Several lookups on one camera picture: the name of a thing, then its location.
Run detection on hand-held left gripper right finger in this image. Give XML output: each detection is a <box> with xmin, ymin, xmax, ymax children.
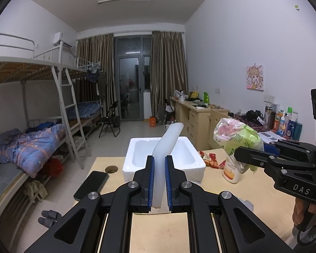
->
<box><xmin>165</xmin><ymin>155</ymin><xmax>293</xmax><ymax>253</ymax></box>

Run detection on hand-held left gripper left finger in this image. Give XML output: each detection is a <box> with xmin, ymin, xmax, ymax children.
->
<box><xmin>24</xmin><ymin>155</ymin><xmax>155</xmax><ymax>253</ymax></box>

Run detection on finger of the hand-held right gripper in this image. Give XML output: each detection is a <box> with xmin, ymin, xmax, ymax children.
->
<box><xmin>263</xmin><ymin>140</ymin><xmax>316</xmax><ymax>161</ymax></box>
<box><xmin>234</xmin><ymin>146</ymin><xmax>316</xmax><ymax>174</ymax></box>

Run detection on white foam sheet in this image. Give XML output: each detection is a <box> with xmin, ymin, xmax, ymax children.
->
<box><xmin>152</xmin><ymin>122</ymin><xmax>185</xmax><ymax>209</ymax></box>

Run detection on clear bag of candies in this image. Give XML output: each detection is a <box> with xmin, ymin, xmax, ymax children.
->
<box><xmin>213</xmin><ymin>118</ymin><xmax>264</xmax><ymax>175</ymax></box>

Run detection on white foam box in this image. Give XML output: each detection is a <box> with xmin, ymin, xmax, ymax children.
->
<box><xmin>122</xmin><ymin>136</ymin><xmax>206</xmax><ymax>185</ymax></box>

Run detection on person's right hand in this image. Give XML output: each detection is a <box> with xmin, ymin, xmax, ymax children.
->
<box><xmin>292</xmin><ymin>198</ymin><xmax>316</xmax><ymax>227</ymax></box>

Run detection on teal bottle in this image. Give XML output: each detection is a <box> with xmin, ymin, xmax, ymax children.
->
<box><xmin>293</xmin><ymin>122</ymin><xmax>303</xmax><ymax>141</ymax></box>

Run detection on printed paper sheets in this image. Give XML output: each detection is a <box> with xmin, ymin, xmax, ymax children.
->
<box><xmin>258</xmin><ymin>130</ymin><xmax>282</xmax><ymax>141</ymax></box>

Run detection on orange pack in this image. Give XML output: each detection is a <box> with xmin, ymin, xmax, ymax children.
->
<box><xmin>275</xmin><ymin>112</ymin><xmax>286</xmax><ymax>135</ymax></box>

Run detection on white pump lotion bottle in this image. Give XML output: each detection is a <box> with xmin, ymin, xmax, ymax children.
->
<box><xmin>222</xmin><ymin>153</ymin><xmax>250</xmax><ymax>184</ymax></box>

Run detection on desk with patterned cloth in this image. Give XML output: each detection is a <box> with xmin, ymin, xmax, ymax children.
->
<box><xmin>228</xmin><ymin>113</ymin><xmax>301</xmax><ymax>148</ymax></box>

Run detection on green capped white bottle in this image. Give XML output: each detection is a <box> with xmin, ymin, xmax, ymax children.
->
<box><xmin>285</xmin><ymin>107</ymin><xmax>293</xmax><ymax>127</ymax></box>

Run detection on dark thermos flask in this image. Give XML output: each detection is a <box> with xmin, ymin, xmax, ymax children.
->
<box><xmin>264</xmin><ymin>106</ymin><xmax>273</xmax><ymax>129</ymax></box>

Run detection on red patterned snack packet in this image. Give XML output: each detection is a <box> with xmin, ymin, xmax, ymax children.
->
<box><xmin>207</xmin><ymin>153</ymin><xmax>220</xmax><ymax>168</ymax></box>

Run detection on black headphones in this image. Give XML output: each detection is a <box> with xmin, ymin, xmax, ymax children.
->
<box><xmin>245</xmin><ymin>110</ymin><xmax>264</xmax><ymax>123</ymax></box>

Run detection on black smartphone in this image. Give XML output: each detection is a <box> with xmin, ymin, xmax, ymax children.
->
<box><xmin>73</xmin><ymin>171</ymin><xmax>109</xmax><ymax>201</ymax></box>

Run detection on light wooden drawer desk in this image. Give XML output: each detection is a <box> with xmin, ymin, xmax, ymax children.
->
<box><xmin>170</xmin><ymin>97</ymin><xmax>230</xmax><ymax>148</ymax></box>

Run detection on black folding chair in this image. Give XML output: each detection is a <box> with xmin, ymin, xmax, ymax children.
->
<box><xmin>99</xmin><ymin>101</ymin><xmax>121</xmax><ymax>138</ymax></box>

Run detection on white cabinet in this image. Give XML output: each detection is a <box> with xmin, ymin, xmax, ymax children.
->
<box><xmin>143</xmin><ymin>92</ymin><xmax>151</xmax><ymax>119</ymax></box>

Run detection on white metal bunk bed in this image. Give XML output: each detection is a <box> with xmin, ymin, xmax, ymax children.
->
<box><xmin>75</xmin><ymin>57</ymin><xmax>106</xmax><ymax>137</ymax></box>
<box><xmin>0</xmin><ymin>32</ymin><xmax>87</xmax><ymax>217</ymax></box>

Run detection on blue plaid mattress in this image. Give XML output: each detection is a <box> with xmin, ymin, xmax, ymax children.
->
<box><xmin>75</xmin><ymin>102</ymin><xmax>104</xmax><ymax>120</ymax></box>

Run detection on red cloth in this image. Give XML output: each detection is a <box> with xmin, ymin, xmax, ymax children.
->
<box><xmin>43</xmin><ymin>158</ymin><xmax>64</xmax><ymax>177</ymax></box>

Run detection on glass balcony door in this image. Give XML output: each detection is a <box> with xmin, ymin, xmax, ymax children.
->
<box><xmin>114</xmin><ymin>35</ymin><xmax>152</xmax><ymax>122</ymax></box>

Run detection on dark slipper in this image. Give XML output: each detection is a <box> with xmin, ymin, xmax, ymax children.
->
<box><xmin>42</xmin><ymin>209</ymin><xmax>62</xmax><ymax>220</ymax></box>
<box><xmin>38</xmin><ymin>217</ymin><xmax>54</xmax><ymax>228</ymax></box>

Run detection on white metal bed ladder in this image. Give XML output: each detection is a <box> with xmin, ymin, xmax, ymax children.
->
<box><xmin>51</xmin><ymin>65</ymin><xmax>91</xmax><ymax>170</ymax></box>

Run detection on brown curtain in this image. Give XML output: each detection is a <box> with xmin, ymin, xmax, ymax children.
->
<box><xmin>150</xmin><ymin>31</ymin><xmax>188</xmax><ymax>123</ymax></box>
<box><xmin>76</xmin><ymin>33</ymin><xmax>114</xmax><ymax>116</ymax></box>

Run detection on beige cloth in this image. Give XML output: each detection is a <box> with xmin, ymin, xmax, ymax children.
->
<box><xmin>23</xmin><ymin>180</ymin><xmax>48</xmax><ymax>203</ymax></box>

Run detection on hanging dark clothes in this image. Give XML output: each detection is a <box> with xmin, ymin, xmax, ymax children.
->
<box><xmin>85</xmin><ymin>70</ymin><xmax>107</xmax><ymax>101</ymax></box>

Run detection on blue orange patterned blanket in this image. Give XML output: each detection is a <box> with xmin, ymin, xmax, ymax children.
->
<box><xmin>0</xmin><ymin>124</ymin><xmax>67</xmax><ymax>178</ymax></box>

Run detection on white air conditioner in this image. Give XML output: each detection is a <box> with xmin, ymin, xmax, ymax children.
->
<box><xmin>53</xmin><ymin>32</ymin><xmax>74</xmax><ymax>49</ymax></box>

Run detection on ceiling tube light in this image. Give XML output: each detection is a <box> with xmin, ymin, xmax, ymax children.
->
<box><xmin>98</xmin><ymin>0</ymin><xmax>151</xmax><ymax>5</ymax></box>

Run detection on pink cartoon wall poster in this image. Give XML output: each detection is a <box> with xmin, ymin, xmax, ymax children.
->
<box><xmin>245</xmin><ymin>65</ymin><xmax>265</xmax><ymax>91</ymax></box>

